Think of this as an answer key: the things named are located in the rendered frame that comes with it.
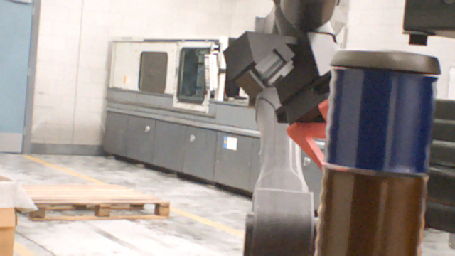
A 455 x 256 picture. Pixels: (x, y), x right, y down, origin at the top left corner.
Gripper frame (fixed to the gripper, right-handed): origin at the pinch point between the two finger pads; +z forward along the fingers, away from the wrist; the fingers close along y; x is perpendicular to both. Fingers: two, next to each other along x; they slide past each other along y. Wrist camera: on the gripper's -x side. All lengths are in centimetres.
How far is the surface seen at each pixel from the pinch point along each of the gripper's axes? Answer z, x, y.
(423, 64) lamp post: 13, -40, 42
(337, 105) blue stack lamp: 14, -41, 39
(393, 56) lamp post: 13, -41, 41
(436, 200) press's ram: 12.7, -21.6, 26.5
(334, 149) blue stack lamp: 15, -41, 38
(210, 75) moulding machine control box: -367, 480, -606
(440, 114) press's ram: 6.8, -18.0, 26.1
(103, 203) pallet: -189, 271, -519
